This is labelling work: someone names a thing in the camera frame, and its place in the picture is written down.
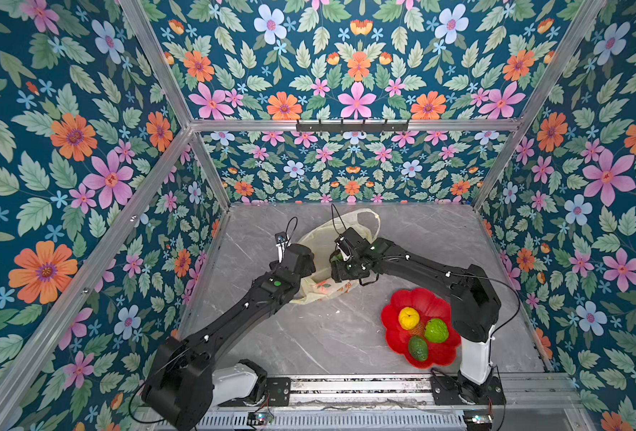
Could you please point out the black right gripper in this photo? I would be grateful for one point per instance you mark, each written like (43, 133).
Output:
(342, 264)

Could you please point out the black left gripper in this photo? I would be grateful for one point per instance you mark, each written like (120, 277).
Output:
(308, 265)

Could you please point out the cream plastic bag orange print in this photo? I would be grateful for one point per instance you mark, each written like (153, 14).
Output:
(321, 285)

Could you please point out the yellow lemon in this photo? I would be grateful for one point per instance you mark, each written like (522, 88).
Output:
(408, 318)

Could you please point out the red flower-shaped plate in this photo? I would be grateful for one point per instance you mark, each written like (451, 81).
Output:
(429, 306)

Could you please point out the green avocado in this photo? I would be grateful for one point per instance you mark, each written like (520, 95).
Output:
(418, 349)

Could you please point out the green bell pepper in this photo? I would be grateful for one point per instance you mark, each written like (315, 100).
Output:
(436, 331)

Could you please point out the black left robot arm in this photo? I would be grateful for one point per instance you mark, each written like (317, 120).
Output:
(180, 386)

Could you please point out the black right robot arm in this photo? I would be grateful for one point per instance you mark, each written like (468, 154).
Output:
(475, 305)

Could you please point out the small circuit board left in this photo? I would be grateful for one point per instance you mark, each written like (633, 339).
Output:
(259, 419)

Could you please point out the small circuit board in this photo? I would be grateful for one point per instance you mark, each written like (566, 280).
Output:
(475, 421)
(259, 419)

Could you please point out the small circuit board right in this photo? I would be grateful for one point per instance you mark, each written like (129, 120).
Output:
(475, 421)

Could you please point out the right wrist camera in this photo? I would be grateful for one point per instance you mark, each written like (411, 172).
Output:
(344, 247)

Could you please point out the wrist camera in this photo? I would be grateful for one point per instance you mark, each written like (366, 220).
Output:
(282, 242)
(344, 247)

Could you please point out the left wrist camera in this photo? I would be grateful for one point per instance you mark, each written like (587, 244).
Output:
(282, 242)

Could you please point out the black hook rail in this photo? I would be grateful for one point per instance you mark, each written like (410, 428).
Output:
(340, 126)

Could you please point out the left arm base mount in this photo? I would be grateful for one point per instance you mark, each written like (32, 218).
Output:
(247, 384)

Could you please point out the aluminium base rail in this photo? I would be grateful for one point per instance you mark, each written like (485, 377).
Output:
(534, 401)

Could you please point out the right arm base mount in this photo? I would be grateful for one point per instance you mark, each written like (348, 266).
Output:
(456, 389)

